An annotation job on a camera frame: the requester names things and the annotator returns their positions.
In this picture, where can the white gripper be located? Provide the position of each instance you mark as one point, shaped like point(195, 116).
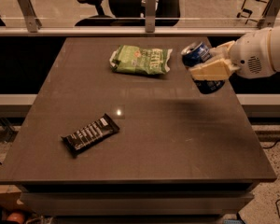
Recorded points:
point(251, 54)

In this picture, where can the blue pepsi can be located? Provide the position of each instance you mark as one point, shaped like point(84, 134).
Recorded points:
point(197, 53)

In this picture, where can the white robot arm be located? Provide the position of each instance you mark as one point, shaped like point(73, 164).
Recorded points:
point(274, 49)

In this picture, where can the green chip bag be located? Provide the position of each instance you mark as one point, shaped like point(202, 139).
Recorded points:
point(134, 60)

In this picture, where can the dark brown table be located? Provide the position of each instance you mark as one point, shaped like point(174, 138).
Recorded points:
point(177, 152)

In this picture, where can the black office chair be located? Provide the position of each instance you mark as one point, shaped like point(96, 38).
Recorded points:
point(131, 13)

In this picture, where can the black snack bar wrapper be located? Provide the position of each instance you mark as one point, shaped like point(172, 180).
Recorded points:
point(90, 135)

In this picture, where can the orange round object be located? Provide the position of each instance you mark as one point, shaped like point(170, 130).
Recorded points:
point(17, 217)

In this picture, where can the right metal railing bracket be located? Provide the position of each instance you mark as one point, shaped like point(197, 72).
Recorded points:
point(269, 15)

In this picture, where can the metal railing bracket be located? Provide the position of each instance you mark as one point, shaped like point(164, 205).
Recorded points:
point(269, 15)
point(33, 24)
point(150, 16)

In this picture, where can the wooden stool frame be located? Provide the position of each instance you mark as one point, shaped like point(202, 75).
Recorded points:
point(251, 10)

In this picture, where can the middle metal railing bracket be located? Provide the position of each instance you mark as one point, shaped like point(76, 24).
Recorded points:
point(150, 16)

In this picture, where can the left metal railing bracket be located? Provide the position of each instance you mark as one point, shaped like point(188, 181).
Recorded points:
point(33, 24)

